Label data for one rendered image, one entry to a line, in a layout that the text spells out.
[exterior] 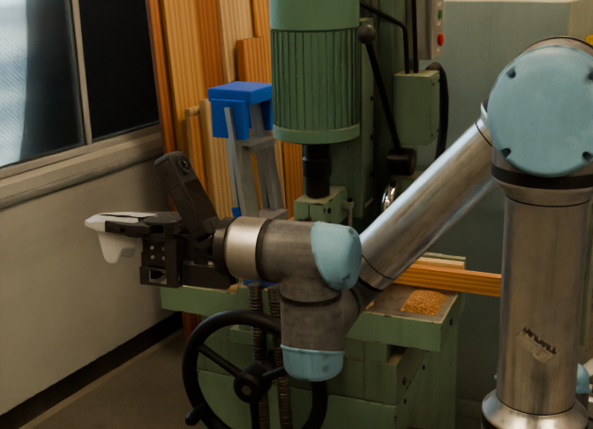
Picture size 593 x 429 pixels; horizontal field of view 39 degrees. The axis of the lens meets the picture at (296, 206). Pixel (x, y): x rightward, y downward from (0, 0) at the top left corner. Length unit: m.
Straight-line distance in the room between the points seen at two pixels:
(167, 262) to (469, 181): 0.38
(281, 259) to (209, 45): 2.47
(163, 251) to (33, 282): 1.96
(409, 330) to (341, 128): 0.41
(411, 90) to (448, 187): 0.81
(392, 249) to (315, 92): 0.61
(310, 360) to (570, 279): 0.32
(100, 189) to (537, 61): 2.47
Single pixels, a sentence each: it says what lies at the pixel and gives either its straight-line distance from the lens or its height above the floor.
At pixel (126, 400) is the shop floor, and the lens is 3.20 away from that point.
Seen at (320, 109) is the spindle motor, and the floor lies 1.27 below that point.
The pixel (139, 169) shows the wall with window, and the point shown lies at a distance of 3.30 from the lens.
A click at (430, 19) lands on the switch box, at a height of 1.41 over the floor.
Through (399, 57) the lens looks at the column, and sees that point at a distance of 1.86.
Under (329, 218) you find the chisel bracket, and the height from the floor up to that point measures 1.03.
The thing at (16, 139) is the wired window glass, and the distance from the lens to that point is 2.96.
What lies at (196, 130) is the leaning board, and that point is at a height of 0.93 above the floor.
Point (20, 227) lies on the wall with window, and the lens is 2.91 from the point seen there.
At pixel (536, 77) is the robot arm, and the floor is 1.44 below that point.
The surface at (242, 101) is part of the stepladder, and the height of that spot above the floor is 1.13.
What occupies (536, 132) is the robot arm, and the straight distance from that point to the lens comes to 0.83.
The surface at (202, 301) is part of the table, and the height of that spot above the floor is 0.87.
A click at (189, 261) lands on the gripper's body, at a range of 1.04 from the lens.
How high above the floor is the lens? 1.56
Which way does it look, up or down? 17 degrees down
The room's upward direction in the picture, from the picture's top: 2 degrees counter-clockwise
